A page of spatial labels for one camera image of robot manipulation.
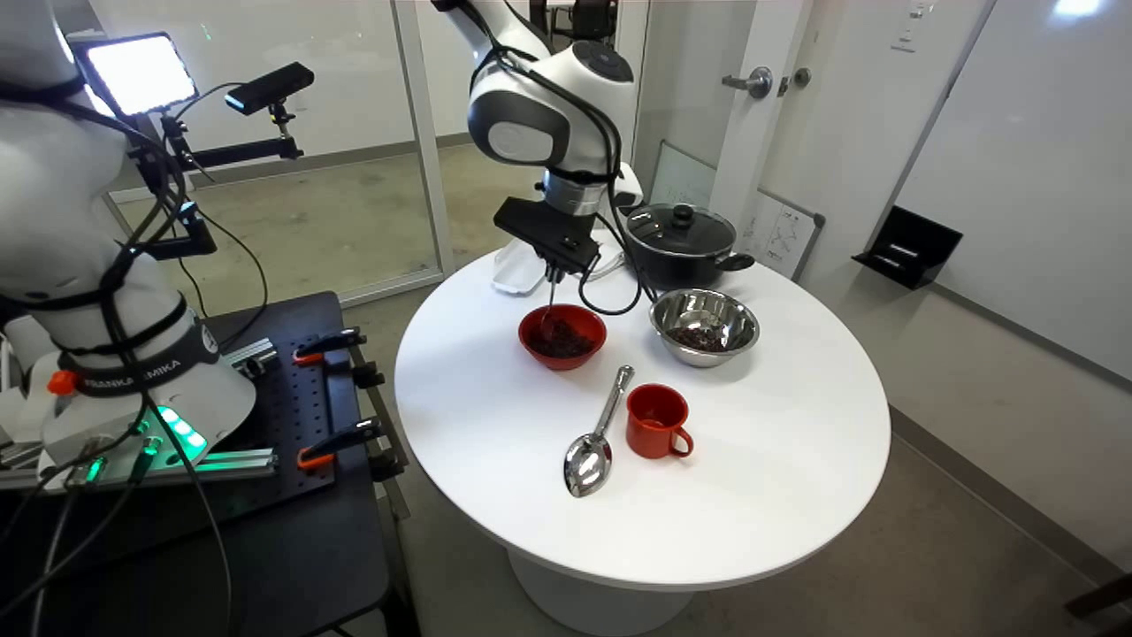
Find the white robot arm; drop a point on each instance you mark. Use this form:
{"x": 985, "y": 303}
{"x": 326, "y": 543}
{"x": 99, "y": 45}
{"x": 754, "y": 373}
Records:
{"x": 555, "y": 106}

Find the round white table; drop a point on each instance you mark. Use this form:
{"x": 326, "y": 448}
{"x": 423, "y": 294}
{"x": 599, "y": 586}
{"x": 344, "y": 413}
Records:
{"x": 790, "y": 445}

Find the clear plastic container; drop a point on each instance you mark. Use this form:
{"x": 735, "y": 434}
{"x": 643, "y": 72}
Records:
{"x": 519, "y": 275}

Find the black camera on stand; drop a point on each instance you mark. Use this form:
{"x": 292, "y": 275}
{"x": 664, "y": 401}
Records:
{"x": 276, "y": 86}

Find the black wall tray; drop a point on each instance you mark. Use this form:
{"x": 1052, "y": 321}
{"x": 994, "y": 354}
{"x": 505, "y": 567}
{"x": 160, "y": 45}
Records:
{"x": 911, "y": 248}

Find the large silver serving spoon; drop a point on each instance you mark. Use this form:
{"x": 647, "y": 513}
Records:
{"x": 589, "y": 457}

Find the bright light panel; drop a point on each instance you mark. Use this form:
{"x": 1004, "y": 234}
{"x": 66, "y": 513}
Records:
{"x": 141, "y": 72}

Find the black work cart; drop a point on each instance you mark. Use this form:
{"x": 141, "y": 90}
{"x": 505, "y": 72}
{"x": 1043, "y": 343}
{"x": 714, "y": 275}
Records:
{"x": 257, "y": 547}

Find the orange clamp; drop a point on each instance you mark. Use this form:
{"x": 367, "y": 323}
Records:
{"x": 320, "y": 457}
{"x": 315, "y": 350}

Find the black cooking pot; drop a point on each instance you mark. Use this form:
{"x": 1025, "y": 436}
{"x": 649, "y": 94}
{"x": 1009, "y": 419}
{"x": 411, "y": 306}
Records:
{"x": 680, "y": 244}

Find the red mug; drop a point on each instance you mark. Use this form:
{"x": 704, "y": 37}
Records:
{"x": 655, "y": 424}

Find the red bowl with beans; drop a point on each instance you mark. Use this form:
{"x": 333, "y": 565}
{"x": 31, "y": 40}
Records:
{"x": 560, "y": 335}

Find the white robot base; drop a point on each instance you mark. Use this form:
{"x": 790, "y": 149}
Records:
{"x": 112, "y": 349}

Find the small metal spoon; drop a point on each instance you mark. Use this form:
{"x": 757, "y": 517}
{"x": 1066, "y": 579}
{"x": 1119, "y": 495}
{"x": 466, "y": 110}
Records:
{"x": 549, "y": 303}

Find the door handle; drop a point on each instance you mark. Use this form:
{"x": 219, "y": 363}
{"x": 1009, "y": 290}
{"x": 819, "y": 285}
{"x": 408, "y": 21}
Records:
{"x": 757, "y": 83}

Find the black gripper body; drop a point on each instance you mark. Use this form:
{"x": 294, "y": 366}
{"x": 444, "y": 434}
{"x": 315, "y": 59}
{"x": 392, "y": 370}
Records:
{"x": 560, "y": 242}

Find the orange clamp lower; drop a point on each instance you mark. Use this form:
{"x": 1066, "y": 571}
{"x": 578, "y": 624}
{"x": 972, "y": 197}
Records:
{"x": 320, "y": 457}

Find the silver metal bowl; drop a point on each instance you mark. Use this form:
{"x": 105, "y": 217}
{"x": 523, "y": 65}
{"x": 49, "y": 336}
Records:
{"x": 704, "y": 328}

